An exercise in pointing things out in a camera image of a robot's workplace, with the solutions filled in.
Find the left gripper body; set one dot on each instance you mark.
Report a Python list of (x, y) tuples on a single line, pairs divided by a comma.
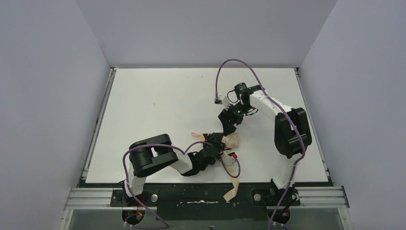
[(211, 144)]

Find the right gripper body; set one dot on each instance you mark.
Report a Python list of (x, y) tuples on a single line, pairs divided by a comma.
[(228, 120)]

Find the beige folding umbrella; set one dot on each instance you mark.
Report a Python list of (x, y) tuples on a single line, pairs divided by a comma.
[(225, 143)]

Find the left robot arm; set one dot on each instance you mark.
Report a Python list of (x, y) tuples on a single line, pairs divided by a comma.
[(153, 154)]

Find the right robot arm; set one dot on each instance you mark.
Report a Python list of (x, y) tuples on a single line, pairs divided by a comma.
[(292, 133)]

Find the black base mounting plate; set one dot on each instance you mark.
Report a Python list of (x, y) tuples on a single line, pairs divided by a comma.
[(205, 201)]

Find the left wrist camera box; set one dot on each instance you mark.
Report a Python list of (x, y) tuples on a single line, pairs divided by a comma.
[(229, 158)]

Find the aluminium frame rail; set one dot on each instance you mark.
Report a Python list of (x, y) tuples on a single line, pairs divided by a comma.
[(322, 207)]

